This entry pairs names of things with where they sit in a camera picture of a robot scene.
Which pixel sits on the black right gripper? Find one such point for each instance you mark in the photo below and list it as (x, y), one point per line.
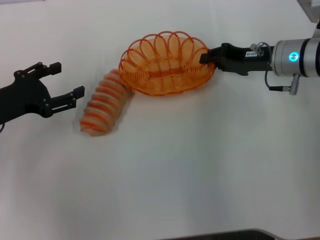
(237, 60)

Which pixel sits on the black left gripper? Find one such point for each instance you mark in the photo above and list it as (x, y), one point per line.
(25, 96)

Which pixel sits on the orange striped bread toy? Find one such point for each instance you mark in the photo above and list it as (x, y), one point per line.
(105, 110)

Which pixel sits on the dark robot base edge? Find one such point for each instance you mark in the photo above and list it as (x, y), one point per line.
(220, 235)

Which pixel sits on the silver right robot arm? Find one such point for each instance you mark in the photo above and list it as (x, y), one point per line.
(300, 57)

